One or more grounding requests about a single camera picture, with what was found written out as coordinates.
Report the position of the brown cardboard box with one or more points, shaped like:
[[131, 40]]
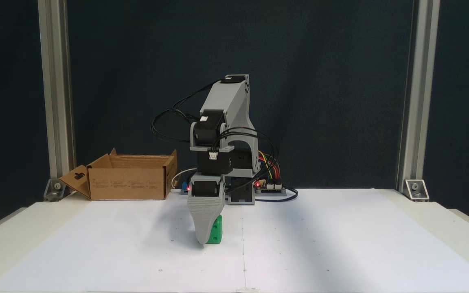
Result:
[[128, 183]]

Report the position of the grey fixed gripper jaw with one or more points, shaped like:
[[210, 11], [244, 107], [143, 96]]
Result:
[[206, 215]]

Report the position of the metal corner bracket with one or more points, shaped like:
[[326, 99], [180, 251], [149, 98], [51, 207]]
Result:
[[54, 190], [417, 190]]

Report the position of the aluminium frame post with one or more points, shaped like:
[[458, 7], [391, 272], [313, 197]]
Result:
[[419, 81], [55, 81]]

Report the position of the green die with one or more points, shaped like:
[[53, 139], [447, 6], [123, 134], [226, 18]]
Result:
[[217, 232]]

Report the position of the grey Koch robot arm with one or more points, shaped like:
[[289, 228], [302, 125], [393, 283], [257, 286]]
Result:
[[234, 106]]

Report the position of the circuit board with blue parts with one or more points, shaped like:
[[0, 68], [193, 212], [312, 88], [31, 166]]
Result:
[[185, 189]]

